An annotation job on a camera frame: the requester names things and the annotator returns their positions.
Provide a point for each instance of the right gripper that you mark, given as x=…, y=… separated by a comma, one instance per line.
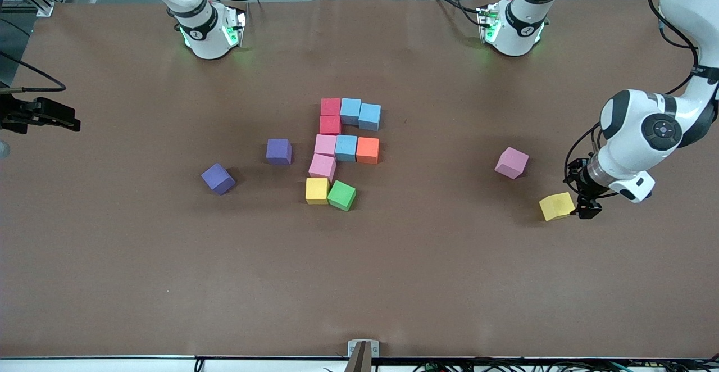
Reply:
x=16, y=116

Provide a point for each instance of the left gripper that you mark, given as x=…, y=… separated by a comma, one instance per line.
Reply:
x=579, y=179

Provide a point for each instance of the yellow foam block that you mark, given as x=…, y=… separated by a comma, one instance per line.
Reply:
x=317, y=190
x=556, y=207

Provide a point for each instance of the orange foam block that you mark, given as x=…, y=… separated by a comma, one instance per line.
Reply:
x=368, y=150

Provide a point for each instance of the blue foam block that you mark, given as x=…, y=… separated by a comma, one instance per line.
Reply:
x=346, y=148
x=369, y=117
x=350, y=110

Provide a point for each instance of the green foam block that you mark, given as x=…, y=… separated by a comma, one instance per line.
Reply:
x=342, y=195

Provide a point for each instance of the red foam block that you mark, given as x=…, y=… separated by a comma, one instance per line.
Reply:
x=331, y=106
x=330, y=125

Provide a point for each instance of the pink foam block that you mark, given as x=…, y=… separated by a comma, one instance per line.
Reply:
x=322, y=167
x=326, y=144
x=512, y=162

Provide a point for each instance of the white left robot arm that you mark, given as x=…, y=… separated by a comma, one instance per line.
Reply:
x=635, y=147

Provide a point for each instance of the purple foam block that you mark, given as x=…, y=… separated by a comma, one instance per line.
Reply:
x=279, y=152
x=218, y=178

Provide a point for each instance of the brown table cover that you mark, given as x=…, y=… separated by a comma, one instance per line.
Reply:
x=393, y=293

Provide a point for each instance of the white table edge strip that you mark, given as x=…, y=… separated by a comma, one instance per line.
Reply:
x=112, y=365

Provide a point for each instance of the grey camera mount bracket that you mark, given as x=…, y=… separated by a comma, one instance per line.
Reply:
x=353, y=348

